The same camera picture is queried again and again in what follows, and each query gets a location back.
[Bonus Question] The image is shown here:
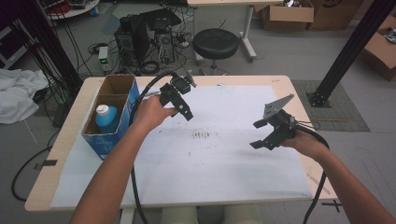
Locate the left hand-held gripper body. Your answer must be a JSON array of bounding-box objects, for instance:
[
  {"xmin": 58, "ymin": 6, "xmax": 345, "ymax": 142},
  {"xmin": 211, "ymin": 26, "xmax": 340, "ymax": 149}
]
[{"xmin": 160, "ymin": 70, "xmax": 198, "ymax": 106}]

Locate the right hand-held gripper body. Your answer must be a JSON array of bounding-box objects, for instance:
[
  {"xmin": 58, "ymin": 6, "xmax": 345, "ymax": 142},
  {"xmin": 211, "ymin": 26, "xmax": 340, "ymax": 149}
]
[{"xmin": 262, "ymin": 93, "xmax": 299, "ymax": 141}]

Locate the blue bottle with white cap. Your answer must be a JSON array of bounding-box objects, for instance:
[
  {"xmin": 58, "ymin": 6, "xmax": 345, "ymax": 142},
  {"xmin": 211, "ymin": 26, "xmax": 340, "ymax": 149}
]
[{"xmin": 94, "ymin": 104, "xmax": 120, "ymax": 135}]

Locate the blue cardboard box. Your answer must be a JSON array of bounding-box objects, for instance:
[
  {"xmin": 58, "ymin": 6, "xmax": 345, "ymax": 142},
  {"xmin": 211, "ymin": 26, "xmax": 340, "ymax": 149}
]
[{"xmin": 80, "ymin": 73, "xmax": 141, "ymax": 161}]

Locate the person's right hand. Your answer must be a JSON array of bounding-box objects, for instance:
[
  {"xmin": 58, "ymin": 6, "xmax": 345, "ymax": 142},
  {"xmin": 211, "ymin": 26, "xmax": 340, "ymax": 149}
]
[{"xmin": 279, "ymin": 129, "xmax": 330, "ymax": 161}]

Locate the person's left hand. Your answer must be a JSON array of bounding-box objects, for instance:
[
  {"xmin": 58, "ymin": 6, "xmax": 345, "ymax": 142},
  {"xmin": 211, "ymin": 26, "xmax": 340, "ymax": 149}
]
[{"xmin": 134, "ymin": 94, "xmax": 179, "ymax": 133}]

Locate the open computer case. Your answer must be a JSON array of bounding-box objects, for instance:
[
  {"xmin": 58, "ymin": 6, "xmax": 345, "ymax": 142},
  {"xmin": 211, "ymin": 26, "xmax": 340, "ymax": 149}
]
[{"xmin": 153, "ymin": 28, "xmax": 177, "ymax": 66}]

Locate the black round stool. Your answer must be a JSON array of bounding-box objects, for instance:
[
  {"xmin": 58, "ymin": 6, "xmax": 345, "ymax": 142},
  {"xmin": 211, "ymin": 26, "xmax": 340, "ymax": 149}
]
[{"xmin": 191, "ymin": 28, "xmax": 241, "ymax": 76}]

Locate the white table mat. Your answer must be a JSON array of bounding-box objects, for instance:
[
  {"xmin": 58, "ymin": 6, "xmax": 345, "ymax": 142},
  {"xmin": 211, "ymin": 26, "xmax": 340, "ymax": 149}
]
[{"xmin": 49, "ymin": 84, "xmax": 314, "ymax": 209}]

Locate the grey floor mat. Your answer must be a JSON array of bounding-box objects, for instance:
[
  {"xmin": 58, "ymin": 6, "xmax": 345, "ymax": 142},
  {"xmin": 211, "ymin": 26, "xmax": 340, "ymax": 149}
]
[{"xmin": 290, "ymin": 79, "xmax": 372, "ymax": 133}]

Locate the black computer tower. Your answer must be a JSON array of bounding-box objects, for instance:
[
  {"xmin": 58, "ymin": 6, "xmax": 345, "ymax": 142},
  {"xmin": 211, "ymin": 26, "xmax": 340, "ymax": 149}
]
[{"xmin": 114, "ymin": 14, "xmax": 151, "ymax": 67}]

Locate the person's right leg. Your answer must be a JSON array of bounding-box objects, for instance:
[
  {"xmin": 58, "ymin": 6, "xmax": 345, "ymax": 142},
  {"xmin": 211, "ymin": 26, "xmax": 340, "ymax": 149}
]
[{"xmin": 222, "ymin": 204, "xmax": 263, "ymax": 224}]

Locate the person's leg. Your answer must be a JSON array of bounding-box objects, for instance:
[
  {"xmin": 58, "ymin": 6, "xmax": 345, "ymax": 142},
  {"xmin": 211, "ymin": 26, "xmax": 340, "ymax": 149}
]
[
  {"xmin": 160, "ymin": 206, "xmax": 198, "ymax": 224},
  {"xmin": 222, "ymin": 204, "xmax": 263, "ymax": 224}
]

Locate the small grey power supply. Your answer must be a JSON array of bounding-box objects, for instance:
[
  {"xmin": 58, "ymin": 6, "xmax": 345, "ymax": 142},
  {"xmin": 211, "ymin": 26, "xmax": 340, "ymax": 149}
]
[{"xmin": 97, "ymin": 46, "xmax": 110, "ymax": 74}]

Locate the white background table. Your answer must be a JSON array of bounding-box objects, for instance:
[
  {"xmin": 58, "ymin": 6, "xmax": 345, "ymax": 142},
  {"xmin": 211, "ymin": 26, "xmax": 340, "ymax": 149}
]
[{"xmin": 186, "ymin": 0, "xmax": 285, "ymax": 62}]

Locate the person's left leg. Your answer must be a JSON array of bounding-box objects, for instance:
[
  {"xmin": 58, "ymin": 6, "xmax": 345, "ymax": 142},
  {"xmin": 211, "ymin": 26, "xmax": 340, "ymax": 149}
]
[{"xmin": 160, "ymin": 206, "xmax": 198, "ymax": 224}]

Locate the open brown cardboard box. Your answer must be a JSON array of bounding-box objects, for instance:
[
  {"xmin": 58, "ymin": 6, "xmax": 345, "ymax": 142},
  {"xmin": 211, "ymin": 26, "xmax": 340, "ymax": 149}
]
[{"xmin": 260, "ymin": 0, "xmax": 315, "ymax": 32}]

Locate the large brown cardboard box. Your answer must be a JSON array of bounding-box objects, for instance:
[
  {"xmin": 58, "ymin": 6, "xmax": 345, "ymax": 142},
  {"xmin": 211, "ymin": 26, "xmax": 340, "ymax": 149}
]
[{"xmin": 359, "ymin": 15, "xmax": 396, "ymax": 83}]

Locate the closed brown cardboard box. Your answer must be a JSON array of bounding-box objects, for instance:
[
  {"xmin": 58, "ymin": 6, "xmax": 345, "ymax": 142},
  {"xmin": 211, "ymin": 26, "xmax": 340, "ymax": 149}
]
[{"xmin": 306, "ymin": 0, "xmax": 364, "ymax": 32}]

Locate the round white table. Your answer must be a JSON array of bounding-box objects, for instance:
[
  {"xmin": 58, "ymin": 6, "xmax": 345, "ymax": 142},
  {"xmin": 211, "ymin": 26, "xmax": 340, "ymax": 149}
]
[{"xmin": 46, "ymin": 0, "xmax": 101, "ymax": 21}]

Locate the black tape strip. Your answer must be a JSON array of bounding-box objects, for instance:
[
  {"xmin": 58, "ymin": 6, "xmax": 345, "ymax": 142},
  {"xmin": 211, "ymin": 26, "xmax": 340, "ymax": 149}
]
[{"xmin": 33, "ymin": 159, "xmax": 59, "ymax": 171}]

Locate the white crumpled cloth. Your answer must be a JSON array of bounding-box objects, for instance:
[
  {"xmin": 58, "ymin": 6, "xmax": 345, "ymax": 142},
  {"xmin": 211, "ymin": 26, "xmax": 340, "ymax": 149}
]
[{"xmin": 0, "ymin": 68, "xmax": 50, "ymax": 125}]

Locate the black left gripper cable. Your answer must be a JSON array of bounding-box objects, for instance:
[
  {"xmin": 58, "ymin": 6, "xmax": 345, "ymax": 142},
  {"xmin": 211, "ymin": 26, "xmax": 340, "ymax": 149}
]
[{"xmin": 128, "ymin": 71, "xmax": 176, "ymax": 224}]

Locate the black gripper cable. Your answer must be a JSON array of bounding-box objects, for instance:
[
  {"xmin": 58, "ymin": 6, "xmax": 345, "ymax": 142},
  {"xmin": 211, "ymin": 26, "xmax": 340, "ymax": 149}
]
[
  {"xmin": 293, "ymin": 124, "xmax": 331, "ymax": 224},
  {"xmin": 128, "ymin": 71, "xmax": 176, "ymax": 224}
]

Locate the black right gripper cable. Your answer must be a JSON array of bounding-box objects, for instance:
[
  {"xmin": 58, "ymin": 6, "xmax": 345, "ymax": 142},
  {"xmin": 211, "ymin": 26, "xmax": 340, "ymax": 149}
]
[{"xmin": 293, "ymin": 124, "xmax": 331, "ymax": 224}]

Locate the black metal frame post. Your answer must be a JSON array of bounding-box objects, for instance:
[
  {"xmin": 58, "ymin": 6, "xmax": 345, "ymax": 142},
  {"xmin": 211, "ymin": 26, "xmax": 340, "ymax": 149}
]
[
  {"xmin": 305, "ymin": 0, "xmax": 396, "ymax": 108},
  {"xmin": 8, "ymin": 0, "xmax": 84, "ymax": 94}
]

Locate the black floor cable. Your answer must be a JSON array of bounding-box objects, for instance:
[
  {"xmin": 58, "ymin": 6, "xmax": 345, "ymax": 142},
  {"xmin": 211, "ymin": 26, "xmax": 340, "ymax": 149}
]
[{"xmin": 10, "ymin": 145, "xmax": 53, "ymax": 203}]

